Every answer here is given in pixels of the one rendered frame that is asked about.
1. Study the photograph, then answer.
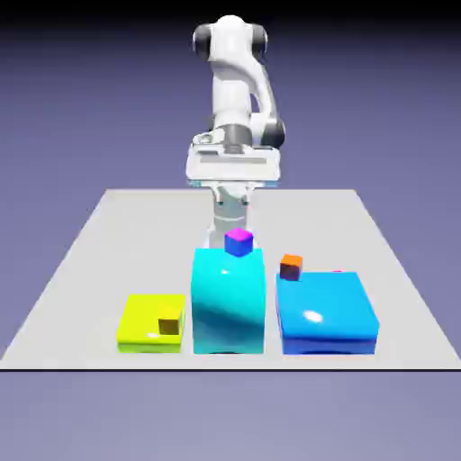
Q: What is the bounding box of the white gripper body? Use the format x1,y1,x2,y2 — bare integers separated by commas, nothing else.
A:
185,144,283,189

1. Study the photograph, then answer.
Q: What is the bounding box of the small magenta cube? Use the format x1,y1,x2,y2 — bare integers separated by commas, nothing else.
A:
223,227,255,258

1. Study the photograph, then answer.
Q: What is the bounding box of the small orange cube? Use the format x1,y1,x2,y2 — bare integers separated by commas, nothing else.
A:
279,253,304,283

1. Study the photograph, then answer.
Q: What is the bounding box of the small yellow cube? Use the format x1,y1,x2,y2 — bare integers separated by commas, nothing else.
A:
158,308,182,337

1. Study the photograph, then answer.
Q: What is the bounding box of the large cyan box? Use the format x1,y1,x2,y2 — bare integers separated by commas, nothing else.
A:
191,247,267,356

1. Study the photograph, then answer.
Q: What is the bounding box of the large blue box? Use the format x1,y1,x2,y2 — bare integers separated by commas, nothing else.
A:
275,270,381,357

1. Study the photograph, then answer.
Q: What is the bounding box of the large yellow box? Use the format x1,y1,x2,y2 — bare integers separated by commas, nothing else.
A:
115,293,187,355

